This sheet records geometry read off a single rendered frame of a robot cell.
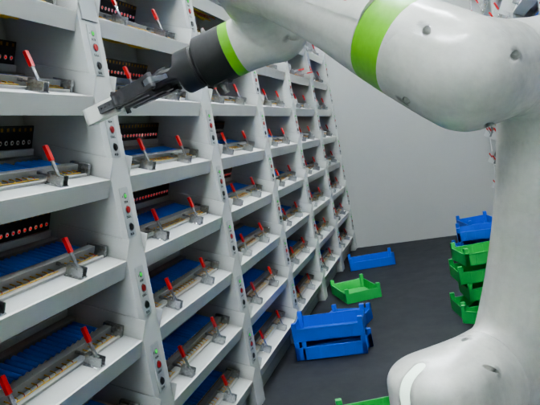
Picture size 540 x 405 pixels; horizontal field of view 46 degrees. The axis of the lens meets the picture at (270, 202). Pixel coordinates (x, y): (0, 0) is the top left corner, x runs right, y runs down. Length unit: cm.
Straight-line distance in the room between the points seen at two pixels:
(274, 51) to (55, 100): 56
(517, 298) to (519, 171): 17
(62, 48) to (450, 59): 111
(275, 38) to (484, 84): 45
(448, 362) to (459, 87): 34
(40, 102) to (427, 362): 92
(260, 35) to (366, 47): 33
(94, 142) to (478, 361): 104
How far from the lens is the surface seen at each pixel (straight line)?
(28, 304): 126
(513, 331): 90
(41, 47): 163
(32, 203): 130
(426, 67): 68
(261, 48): 105
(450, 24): 69
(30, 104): 136
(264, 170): 286
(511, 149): 83
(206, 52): 107
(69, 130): 159
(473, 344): 87
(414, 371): 81
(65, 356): 144
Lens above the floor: 91
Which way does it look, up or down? 5 degrees down
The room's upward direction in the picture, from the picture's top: 10 degrees counter-clockwise
